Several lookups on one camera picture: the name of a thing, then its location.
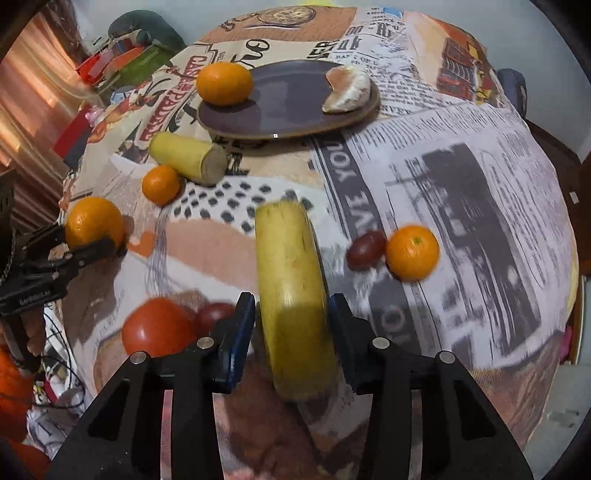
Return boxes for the large orange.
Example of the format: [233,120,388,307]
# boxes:
[65,197,127,250]
[196,61,254,107]

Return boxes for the small orange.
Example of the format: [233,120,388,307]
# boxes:
[141,165,182,206]

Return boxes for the person's left hand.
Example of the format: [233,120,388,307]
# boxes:
[25,314,47,365]

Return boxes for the red tomato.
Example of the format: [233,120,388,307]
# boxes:
[122,298,199,357]

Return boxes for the newspaper print blanket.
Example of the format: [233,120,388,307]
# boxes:
[58,4,580,480]

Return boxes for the dark brown plate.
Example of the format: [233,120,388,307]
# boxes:
[197,60,382,140]

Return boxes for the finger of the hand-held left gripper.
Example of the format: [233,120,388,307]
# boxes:
[28,236,116,283]
[18,224,70,259]

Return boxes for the medium orange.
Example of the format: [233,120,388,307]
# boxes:
[385,224,440,282]

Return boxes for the orange cloth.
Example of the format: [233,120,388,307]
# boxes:
[0,344,51,480]

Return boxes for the peeled orange half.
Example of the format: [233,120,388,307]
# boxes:
[322,65,372,114]

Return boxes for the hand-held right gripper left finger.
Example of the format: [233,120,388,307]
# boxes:
[46,292,256,480]

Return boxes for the dark red grape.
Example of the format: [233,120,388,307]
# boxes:
[194,302,237,337]
[346,230,387,271]

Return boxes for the short yellow banana piece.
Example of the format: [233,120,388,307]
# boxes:
[148,131,229,188]

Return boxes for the red box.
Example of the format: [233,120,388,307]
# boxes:
[76,48,116,83]

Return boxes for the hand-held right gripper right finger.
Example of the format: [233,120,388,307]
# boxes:
[327,293,548,480]

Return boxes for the long yellow banana piece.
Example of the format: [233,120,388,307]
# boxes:
[255,199,340,402]

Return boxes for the orange striped curtain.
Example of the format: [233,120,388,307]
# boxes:
[0,9,93,222]

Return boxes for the thin black cables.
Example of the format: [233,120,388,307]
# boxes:
[28,318,86,411]

